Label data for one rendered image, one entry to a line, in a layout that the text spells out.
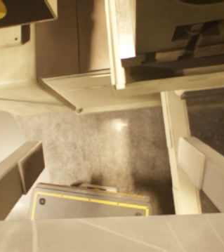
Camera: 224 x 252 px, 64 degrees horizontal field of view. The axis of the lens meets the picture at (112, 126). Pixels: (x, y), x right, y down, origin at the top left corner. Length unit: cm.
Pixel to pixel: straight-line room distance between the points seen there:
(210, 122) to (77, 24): 72
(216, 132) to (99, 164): 92
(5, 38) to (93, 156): 90
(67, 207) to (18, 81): 72
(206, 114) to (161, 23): 41
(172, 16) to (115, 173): 117
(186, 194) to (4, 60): 98
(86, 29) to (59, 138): 85
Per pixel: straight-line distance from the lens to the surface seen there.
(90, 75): 88
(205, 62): 55
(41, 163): 17
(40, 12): 32
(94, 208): 110
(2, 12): 34
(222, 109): 70
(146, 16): 32
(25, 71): 98
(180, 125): 67
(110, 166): 137
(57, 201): 115
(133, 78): 53
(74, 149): 142
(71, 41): 93
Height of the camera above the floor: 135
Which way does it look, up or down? 79 degrees down
